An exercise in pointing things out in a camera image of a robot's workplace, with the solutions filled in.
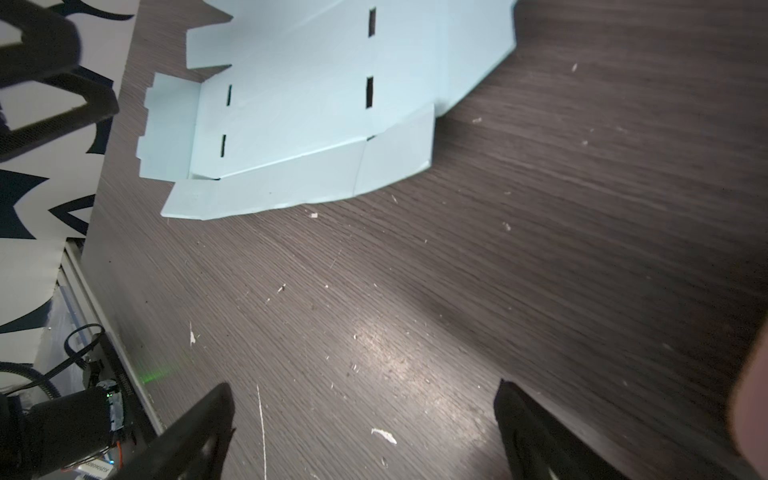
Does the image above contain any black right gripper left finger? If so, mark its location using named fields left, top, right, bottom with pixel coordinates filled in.
left=115, top=383, right=235, bottom=480

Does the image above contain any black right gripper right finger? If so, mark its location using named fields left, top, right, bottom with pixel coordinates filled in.
left=493, top=380, right=625, bottom=480

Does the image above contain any light blue paper box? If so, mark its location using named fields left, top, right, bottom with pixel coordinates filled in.
left=136, top=1, right=516, bottom=220

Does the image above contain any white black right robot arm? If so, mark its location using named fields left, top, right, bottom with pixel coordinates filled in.
left=1, top=381, right=623, bottom=479

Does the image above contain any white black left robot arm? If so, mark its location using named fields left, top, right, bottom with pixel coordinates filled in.
left=1, top=1, right=119, bottom=162

